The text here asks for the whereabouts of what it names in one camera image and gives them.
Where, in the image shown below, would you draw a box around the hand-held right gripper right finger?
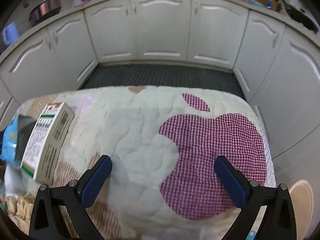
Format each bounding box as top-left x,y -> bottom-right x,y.
214,155 -> 298,240

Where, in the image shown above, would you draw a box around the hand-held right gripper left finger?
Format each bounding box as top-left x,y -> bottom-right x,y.
29,155 -> 112,240

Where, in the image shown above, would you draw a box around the white green carton box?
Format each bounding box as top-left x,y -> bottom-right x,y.
20,102 -> 75,183

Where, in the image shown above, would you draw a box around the beige plastic bin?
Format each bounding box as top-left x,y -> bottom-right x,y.
287,179 -> 314,240

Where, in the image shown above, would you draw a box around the blue plastic packet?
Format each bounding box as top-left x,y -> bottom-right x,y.
0,115 -> 38,167

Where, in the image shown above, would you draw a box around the apple print quilted blanket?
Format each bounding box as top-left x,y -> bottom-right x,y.
0,85 -> 277,240

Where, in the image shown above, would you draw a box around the white kitchen base cabinets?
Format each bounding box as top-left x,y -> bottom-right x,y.
0,0 -> 320,160

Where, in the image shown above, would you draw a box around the blue plastic bag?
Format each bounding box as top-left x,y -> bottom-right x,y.
1,22 -> 19,47

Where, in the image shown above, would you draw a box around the pink metal rice cooker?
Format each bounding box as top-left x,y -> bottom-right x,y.
29,1 -> 62,26

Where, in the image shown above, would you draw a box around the blue bowl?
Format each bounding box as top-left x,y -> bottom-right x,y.
244,0 -> 272,8

